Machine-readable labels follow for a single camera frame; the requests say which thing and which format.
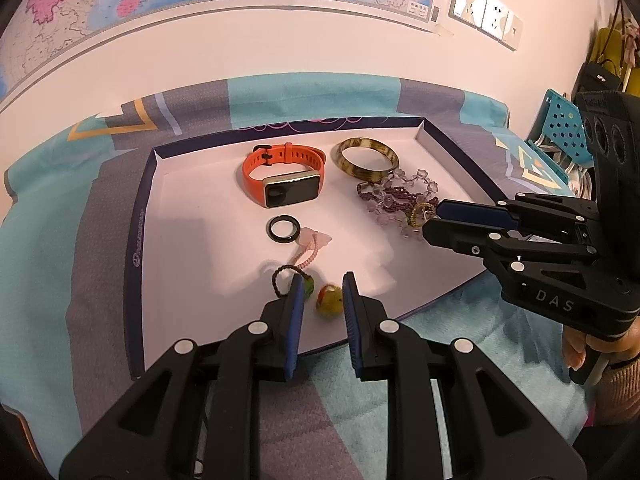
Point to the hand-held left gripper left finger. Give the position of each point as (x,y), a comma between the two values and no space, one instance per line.
(295,320)

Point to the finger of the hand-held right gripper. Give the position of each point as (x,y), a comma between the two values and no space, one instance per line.
(475,212)
(455,235)

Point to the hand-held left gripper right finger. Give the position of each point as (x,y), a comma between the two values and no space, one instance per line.
(352,320)

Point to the yellow bead pendant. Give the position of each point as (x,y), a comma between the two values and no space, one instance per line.
(330,302)

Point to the dark blue box tray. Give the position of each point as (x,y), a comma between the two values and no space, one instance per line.
(200,240)

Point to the person's right forearm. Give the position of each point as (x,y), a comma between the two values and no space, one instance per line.
(620,390)

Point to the person's right hand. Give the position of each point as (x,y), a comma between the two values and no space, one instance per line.
(575,350)

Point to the blue plastic basket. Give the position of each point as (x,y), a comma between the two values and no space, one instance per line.
(562,125)

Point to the black handbag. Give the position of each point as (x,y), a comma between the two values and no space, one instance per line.
(597,77)

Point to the amber bangle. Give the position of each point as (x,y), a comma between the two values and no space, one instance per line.
(350,170)

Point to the yellow garment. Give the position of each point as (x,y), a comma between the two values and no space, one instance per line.
(607,45)

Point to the orange smartwatch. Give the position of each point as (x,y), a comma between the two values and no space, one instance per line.
(290,192)

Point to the pink hanging ornament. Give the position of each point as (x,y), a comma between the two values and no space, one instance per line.
(631,37)

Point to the printed blue grey cloth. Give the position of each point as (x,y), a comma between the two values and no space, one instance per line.
(75,260)

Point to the white wall socket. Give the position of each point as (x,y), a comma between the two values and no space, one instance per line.
(467,0)
(495,19)
(512,32)

